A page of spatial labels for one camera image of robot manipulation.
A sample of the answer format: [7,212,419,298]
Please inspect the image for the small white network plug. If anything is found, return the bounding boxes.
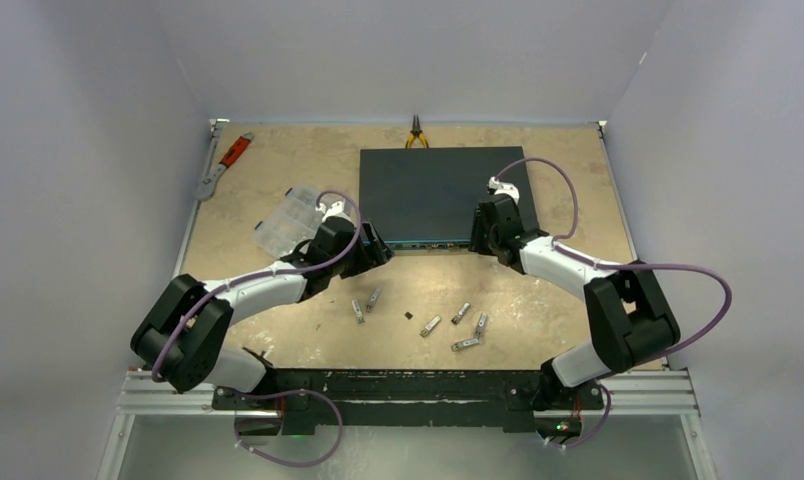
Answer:
[352,299,365,324]

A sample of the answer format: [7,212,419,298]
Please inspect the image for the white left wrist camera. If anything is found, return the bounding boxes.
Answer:
[316,200,351,223]

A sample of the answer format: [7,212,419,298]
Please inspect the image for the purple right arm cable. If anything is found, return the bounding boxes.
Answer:
[494,156,734,452]

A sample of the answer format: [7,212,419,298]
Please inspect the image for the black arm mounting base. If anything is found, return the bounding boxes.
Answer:
[212,368,604,435]

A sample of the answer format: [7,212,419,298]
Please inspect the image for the aluminium frame rail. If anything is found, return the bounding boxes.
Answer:
[115,370,700,416]

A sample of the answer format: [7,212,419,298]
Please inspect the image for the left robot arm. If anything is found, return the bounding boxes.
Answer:
[130,216,394,409]

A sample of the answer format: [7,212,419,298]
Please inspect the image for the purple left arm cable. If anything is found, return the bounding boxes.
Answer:
[150,190,364,468]

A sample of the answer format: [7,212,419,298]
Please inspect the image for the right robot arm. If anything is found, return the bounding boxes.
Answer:
[469,194,681,407]

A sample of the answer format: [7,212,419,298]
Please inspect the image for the dark grey network switch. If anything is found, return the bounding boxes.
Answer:
[358,146,524,250]

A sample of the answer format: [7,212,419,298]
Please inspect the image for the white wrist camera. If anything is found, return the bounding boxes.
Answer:
[316,200,351,223]
[487,177,520,204]

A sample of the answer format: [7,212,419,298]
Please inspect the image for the red handled adjustable wrench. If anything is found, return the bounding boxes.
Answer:
[194,132,255,201]

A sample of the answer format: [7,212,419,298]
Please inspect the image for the clear plastic organizer box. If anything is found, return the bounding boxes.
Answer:
[251,184,338,258]

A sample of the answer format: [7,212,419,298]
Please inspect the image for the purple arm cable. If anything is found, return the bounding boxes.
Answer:
[150,190,364,468]
[494,156,734,452]

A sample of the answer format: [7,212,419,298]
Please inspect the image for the yellow handled pliers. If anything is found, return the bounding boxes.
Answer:
[405,114,430,149]

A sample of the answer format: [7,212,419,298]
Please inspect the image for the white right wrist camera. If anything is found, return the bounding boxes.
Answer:
[487,177,520,204]

